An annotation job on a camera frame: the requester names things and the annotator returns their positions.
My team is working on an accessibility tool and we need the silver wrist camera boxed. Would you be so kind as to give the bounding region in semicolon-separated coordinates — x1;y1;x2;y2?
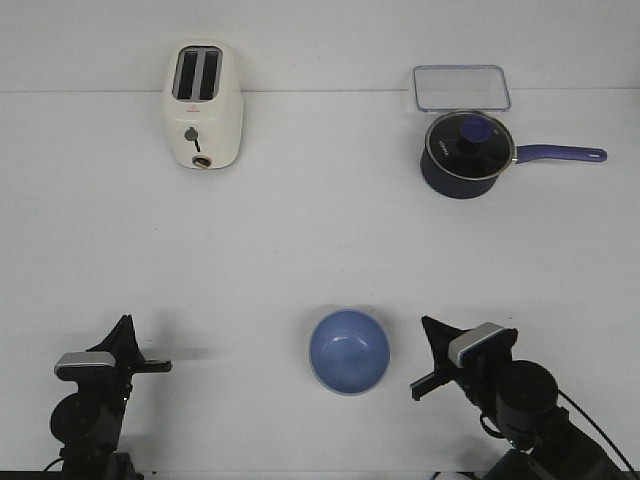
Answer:
447;322;517;368
54;351;116;381

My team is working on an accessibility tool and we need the white two-slot toaster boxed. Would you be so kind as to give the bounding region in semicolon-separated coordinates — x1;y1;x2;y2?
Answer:
162;39;244;170

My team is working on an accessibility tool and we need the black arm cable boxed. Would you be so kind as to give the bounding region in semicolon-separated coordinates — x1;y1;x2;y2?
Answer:
554;387;632;474

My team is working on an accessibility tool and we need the clear plastic container lid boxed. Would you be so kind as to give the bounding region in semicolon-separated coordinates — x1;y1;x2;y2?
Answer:
412;65;511;113

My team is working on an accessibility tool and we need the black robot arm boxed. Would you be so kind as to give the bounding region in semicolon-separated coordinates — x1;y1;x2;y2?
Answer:
49;314;172;479
410;316;639;479

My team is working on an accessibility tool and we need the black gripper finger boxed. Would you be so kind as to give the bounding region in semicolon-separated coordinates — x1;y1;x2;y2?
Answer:
87;314;144;360
421;316;467;380

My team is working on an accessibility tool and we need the blue bowl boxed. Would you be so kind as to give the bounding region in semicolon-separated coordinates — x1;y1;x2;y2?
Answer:
308;309;391;396

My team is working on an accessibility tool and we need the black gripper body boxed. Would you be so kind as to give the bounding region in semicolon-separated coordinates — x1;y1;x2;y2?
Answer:
75;358;172;400
410;348;512;408

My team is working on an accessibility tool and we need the dark blue saucepan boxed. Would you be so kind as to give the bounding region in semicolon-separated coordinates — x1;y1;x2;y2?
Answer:
420;144;608;199

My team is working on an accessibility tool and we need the glass pot lid blue knob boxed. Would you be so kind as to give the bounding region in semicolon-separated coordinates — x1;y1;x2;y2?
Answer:
425;110;516;160

